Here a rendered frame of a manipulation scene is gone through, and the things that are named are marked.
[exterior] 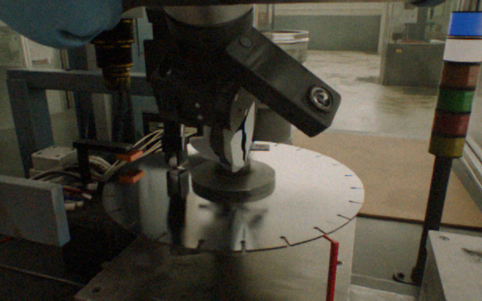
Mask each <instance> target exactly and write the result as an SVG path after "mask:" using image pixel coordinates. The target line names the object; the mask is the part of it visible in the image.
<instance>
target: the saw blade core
mask: <svg viewBox="0 0 482 301"><path fill-rule="evenodd" d="M254 143H266V142H256V141H254ZM269 144H271V151H269V152H261V151H249V152H248V154H247V158H250V159H254V160H258V161H261V162H265V163H267V164H269V165H271V167H272V168H273V169H274V170H275V171H276V184H275V185H274V187H273V188H271V189H270V190H267V191H265V192H263V193H259V194H256V195H252V196H246V197H220V196H214V195H210V194H207V193H203V192H202V191H199V190H197V189H195V188H194V187H193V185H192V182H191V172H192V170H193V169H194V168H195V167H196V166H198V165H199V164H202V163H204V162H208V161H210V160H214V159H212V158H210V157H208V156H206V155H204V154H202V153H199V152H197V151H196V150H194V148H193V147H192V146H191V145H190V144H188V157H189V162H187V163H186V164H184V165H182V167H181V168H174V167H172V166H171V164H170V163H169V164H165V157H164V152H162V151H157V153H156V152H155V153H152V154H147V155H144V156H143V157H141V158H137V159H136V160H134V161H132V162H129V163H128V164H127V165H124V166H123V167H122V168H120V169H119V170H117V171H116V172H115V173H114V174H113V175H112V176H111V177H110V178H109V179H108V180H107V181H106V184H105V185H104V188H103V191H102V203H103V207H104V209H105V211H106V213H107V214H108V216H109V217H110V218H111V219H112V220H113V221H114V222H115V223H116V224H118V225H119V226H120V227H122V228H123V229H126V230H127V231H128V232H130V233H134V234H135V235H136V236H138V237H141V238H143V239H145V240H150V241H153V242H156V241H157V240H158V241H157V242H158V244H164V245H168V246H171V247H176V248H184V249H190V250H196V248H197V247H198V242H200V241H203V243H202V245H200V246H199V248H198V251H206V252H220V253H242V246H241V243H245V252H257V251H264V250H272V249H278V248H286V247H288V245H287V244H285V243H284V241H283V240H281V239H282V238H283V239H285V242H286V243H288V244H289V245H290V247H291V246H295V245H298V244H304V243H307V242H310V241H313V240H317V239H319V238H322V237H323V235H324V233H326V234H327V235H328V234H330V233H333V232H334V231H336V230H337V229H341V228H342V227H343V226H344V225H346V224H348V223H349V222H350V221H351V220H352V219H353V218H354V216H356V215H357V214H358V213H359V211H360V209H361V208H362V205H363V202H364V189H363V186H362V183H361V181H360V179H359V178H358V177H357V176H356V174H354V173H353V172H352V171H350V170H349V169H348V168H346V167H345V166H344V165H343V164H341V163H340V162H337V161H335V160H334V159H332V158H329V157H327V156H325V155H322V154H318V153H316V152H312V151H309V150H304V149H303V148H301V149H300V147H294V146H289V145H284V144H277V143H269ZM350 202H351V203H350ZM338 216H341V217H338ZM327 221H331V222H334V223H336V224H337V225H341V226H339V227H338V228H336V227H335V226H333V225H330V224H328V223H326V222H327ZM135 224H137V225H135ZM317 229H318V230H317ZM163 234H166V236H163V237H162V238H161V236H162V235H163Z"/></svg>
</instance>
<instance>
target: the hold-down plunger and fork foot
mask: <svg viewBox="0 0 482 301"><path fill-rule="evenodd" d="M161 102H162V108H167V105H166V104H165V101H164V98H163V92H162V91H161ZM161 150H162V152H164V157H165V164H169V163H170V157H171V155H172V154H176V159H177V167H180V166H182V165H184V164H186V163H187V162H189V157H188V139H187V136H186V125H184V124H180V123H177V122H176V121H174V120H170V119H165V118H163V133H162V135H161Z"/></svg>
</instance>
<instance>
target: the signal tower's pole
mask: <svg viewBox="0 0 482 301"><path fill-rule="evenodd" d="M452 164H453V158H442V157H437V156H435V157H434V162H433V173H432V177H431V182H430V188H429V196H428V202H427V206H426V211H425V221H423V226H422V231H421V239H420V244H419V249H418V254H417V263H416V269H417V270H418V271H419V272H423V273H425V264H426V260H427V256H428V253H427V248H426V243H427V239H428V233H429V230H433V231H439V227H440V223H441V219H442V214H443V210H444V205H445V197H446V193H447V189H448V184H449V175H450V172H451V169H452Z"/></svg>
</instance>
